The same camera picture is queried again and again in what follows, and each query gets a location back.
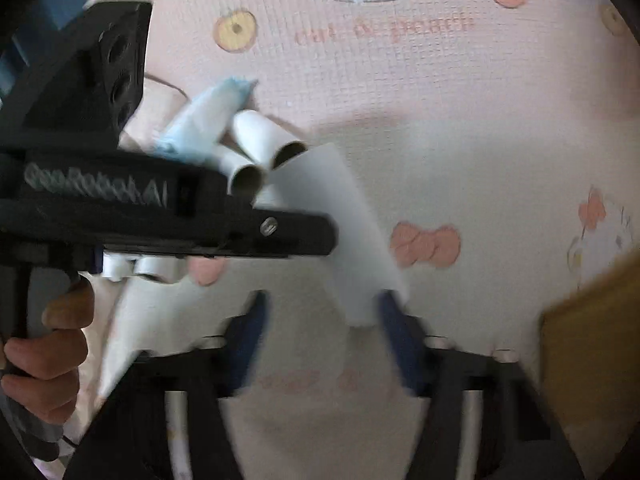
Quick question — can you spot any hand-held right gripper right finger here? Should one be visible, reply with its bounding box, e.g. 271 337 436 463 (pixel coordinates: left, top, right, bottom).
377 290 586 480

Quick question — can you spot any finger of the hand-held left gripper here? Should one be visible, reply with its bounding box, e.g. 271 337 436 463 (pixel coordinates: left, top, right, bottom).
220 195 338 261

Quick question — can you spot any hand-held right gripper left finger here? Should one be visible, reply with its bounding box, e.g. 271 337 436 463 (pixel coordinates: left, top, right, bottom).
65 290 273 480

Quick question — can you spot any brown cardboard box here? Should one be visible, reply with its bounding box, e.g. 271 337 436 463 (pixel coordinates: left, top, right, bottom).
540 255 640 461

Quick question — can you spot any person's left hand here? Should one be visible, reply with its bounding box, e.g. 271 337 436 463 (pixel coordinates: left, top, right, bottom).
0 281 97 427

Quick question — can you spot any small white paper roll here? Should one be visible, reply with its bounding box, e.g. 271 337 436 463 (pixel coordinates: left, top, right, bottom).
102 254 136 283
132 255 188 283
210 145 266 196
231 109 308 171

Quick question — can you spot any pink cartoon printed blanket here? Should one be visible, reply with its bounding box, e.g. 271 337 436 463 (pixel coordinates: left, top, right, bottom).
65 0 640 480

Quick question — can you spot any blue plastic object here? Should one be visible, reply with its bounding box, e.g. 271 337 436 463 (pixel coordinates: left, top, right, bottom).
0 0 126 96

